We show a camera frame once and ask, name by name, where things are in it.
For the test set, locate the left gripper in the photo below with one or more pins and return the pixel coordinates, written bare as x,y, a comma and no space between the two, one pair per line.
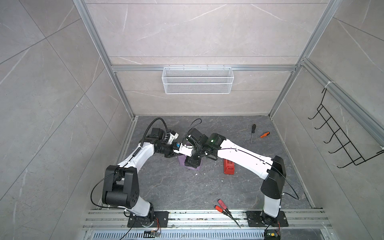
172,153

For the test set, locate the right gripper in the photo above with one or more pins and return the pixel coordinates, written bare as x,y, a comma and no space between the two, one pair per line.
191,162

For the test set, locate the pink wrapping paper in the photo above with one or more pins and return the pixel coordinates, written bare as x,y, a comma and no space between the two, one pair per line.
189,162

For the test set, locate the red tape dispenser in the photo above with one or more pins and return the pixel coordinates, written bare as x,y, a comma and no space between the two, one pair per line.
229,167

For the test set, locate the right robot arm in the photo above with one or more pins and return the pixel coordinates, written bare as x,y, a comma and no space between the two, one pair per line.
271,170

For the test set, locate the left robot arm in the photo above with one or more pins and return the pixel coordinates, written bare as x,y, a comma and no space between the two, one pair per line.
121,182

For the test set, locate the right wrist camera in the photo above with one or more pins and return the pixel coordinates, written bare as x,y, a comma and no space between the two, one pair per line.
196,142

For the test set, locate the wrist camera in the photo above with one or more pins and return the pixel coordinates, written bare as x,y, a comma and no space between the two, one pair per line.
196,142
159,135

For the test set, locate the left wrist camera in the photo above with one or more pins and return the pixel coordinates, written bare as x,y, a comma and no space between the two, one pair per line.
159,135

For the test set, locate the black handled screwdriver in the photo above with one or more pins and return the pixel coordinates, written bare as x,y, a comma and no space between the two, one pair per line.
253,131

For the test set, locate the red handled screwdriver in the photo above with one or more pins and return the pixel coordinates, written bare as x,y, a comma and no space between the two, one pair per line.
219,209

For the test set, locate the orange handled screwdriver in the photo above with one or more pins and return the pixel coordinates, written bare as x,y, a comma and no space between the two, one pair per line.
264,135

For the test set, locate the white wire mesh basket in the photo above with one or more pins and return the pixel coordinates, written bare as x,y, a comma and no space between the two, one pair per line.
197,80

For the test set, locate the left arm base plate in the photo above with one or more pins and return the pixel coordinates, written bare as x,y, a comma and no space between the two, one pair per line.
153,220

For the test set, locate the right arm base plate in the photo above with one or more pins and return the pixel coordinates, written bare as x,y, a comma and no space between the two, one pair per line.
260,219

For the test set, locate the aluminium mounting rail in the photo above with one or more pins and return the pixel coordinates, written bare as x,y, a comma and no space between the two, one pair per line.
208,219

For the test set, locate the black wire hook rack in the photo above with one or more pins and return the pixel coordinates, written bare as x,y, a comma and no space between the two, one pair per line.
345,144

